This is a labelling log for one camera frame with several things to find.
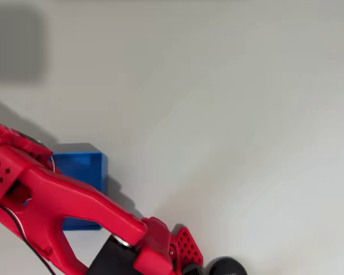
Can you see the blue square tray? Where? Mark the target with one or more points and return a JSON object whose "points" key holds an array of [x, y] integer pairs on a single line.
{"points": [[80, 166]]}

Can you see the red robot arm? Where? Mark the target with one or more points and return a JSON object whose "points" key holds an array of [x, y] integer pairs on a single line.
{"points": [[74, 197]]}

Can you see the black camera stand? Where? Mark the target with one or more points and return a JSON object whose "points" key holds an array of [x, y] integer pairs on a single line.
{"points": [[225, 266]]}

